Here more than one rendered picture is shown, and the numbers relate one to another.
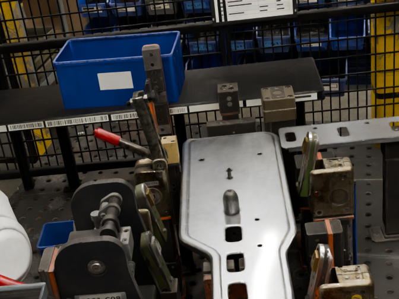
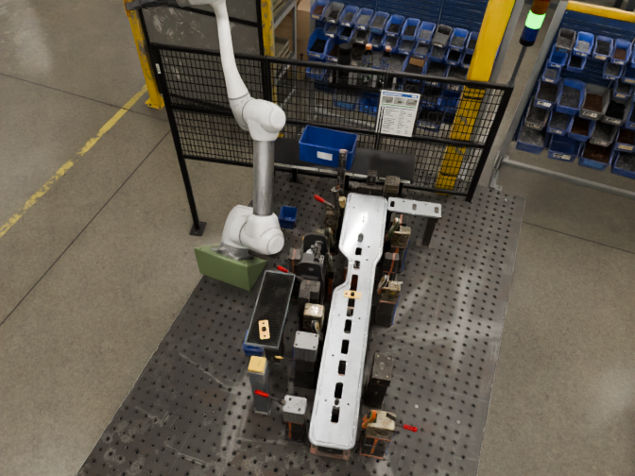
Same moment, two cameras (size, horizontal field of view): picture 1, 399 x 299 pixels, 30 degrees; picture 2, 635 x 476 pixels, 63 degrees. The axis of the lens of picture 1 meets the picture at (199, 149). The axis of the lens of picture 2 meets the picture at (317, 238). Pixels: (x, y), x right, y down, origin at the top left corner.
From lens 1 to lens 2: 1.35 m
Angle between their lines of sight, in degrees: 23
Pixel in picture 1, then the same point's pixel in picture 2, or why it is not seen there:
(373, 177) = not seen: hidden behind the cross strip
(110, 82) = (321, 156)
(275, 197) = (378, 237)
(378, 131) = (428, 211)
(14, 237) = (280, 238)
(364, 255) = (410, 251)
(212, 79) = (367, 158)
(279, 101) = (392, 186)
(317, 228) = (389, 256)
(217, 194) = (356, 229)
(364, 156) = (428, 196)
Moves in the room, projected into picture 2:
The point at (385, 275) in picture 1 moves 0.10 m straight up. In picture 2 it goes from (415, 263) to (418, 253)
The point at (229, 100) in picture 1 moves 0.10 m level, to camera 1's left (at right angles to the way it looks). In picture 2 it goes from (371, 178) to (353, 178)
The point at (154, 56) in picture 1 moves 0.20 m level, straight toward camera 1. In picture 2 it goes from (343, 156) to (343, 182)
